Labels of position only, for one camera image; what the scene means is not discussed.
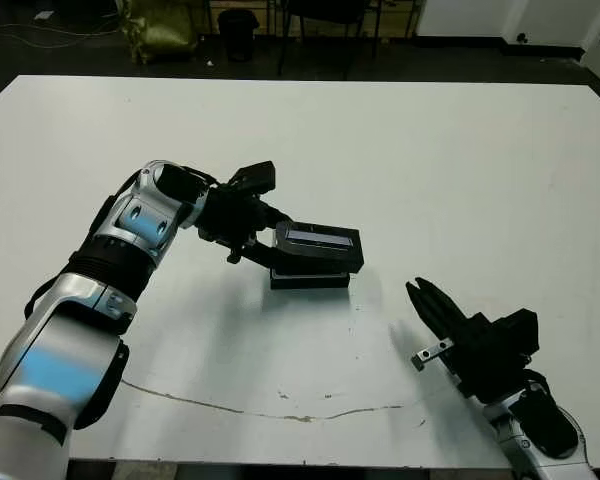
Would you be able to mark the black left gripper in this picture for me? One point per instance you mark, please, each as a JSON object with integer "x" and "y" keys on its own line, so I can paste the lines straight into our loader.
{"x": 230, "y": 220}

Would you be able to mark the black box lid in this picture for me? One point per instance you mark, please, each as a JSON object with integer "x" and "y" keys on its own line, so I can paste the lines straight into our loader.
{"x": 320, "y": 247}

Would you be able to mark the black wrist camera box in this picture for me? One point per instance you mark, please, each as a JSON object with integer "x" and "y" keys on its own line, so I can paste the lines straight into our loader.
{"x": 522, "y": 332}
{"x": 255, "y": 177}

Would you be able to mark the black box with white tray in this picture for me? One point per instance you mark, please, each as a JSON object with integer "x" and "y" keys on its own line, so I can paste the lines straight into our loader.
{"x": 310, "y": 281}

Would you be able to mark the black chair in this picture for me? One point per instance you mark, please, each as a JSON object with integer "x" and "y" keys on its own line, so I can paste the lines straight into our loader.
{"x": 325, "y": 10}

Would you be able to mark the black wall door stop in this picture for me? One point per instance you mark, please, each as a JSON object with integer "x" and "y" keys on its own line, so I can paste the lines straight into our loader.
{"x": 521, "y": 37}

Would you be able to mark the black trash bin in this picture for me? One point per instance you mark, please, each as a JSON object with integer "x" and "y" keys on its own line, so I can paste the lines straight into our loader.
{"x": 237, "y": 35}

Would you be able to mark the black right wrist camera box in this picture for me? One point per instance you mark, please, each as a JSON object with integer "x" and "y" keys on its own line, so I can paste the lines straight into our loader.
{"x": 522, "y": 332}

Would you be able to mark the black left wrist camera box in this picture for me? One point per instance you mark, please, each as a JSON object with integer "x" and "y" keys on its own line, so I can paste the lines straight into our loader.
{"x": 255, "y": 177}

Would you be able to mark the white paper sheet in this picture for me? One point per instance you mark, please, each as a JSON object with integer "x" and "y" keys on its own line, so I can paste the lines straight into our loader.
{"x": 44, "y": 15}

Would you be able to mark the yellow-green bag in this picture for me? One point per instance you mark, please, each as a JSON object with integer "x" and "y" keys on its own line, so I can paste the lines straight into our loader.
{"x": 162, "y": 27}

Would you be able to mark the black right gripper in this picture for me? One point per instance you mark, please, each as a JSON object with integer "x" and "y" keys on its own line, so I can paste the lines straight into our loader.
{"x": 485, "y": 362}

